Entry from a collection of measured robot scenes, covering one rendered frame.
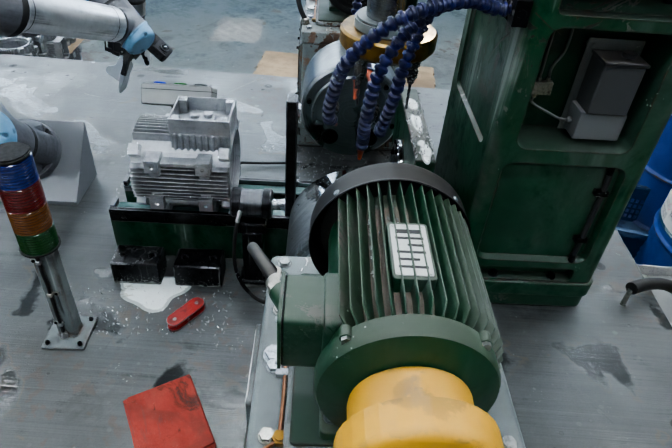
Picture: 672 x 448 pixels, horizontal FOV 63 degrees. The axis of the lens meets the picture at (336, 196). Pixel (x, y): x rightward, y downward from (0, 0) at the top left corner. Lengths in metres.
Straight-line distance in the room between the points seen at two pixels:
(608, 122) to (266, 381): 0.72
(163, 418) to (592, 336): 0.86
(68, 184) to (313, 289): 1.09
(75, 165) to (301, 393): 1.05
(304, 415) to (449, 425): 0.23
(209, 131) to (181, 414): 0.52
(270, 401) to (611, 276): 1.02
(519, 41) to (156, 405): 0.85
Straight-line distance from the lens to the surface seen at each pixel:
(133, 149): 1.16
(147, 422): 1.04
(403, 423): 0.40
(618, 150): 1.09
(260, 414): 0.61
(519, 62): 0.93
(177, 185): 1.15
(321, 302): 0.50
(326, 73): 1.32
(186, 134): 1.13
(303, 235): 0.86
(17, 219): 0.99
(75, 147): 1.53
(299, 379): 0.62
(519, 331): 1.24
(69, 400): 1.12
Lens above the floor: 1.69
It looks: 37 degrees down
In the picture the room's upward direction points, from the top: 5 degrees clockwise
